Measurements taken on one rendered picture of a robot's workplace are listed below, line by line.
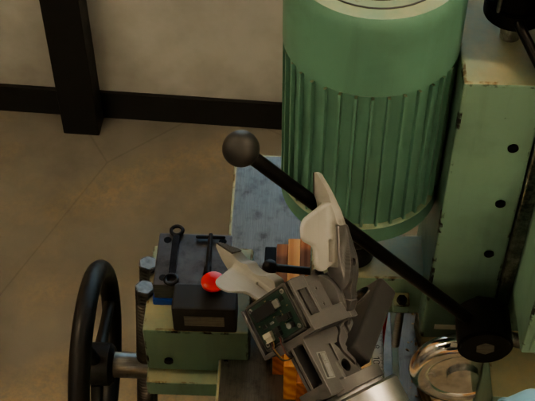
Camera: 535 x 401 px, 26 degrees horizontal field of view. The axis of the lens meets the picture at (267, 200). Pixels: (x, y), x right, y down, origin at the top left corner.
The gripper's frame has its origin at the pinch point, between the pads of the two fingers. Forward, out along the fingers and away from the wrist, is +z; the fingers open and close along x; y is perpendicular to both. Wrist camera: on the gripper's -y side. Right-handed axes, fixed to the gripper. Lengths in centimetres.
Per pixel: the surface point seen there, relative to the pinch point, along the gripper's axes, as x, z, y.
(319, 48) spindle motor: -15.4, 8.6, 2.4
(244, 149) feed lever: -7.2, 3.3, 8.9
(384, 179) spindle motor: -7.7, -2.5, -9.4
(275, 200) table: 30, 11, -42
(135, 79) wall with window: 114, 80, -126
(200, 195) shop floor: 113, 45, -126
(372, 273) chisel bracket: 9.2, -8.0, -24.2
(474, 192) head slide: -11.8, -7.6, -17.1
